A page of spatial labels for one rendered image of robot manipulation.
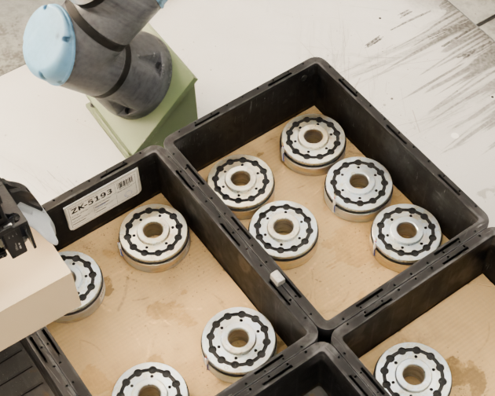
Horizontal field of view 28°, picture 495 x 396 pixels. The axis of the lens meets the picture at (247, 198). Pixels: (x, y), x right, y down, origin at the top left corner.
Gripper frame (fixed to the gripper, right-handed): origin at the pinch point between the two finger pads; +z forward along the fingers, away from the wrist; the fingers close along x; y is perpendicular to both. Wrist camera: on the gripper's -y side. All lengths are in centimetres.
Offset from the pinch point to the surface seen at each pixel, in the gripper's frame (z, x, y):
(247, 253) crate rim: 16.7, 30.1, 7.3
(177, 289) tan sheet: 26.7, 21.6, 1.3
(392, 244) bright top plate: 23, 50, 14
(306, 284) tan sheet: 26.6, 37.5, 11.2
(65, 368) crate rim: 16.7, 1.5, 8.4
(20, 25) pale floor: 111, 50, -147
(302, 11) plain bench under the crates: 40, 78, -45
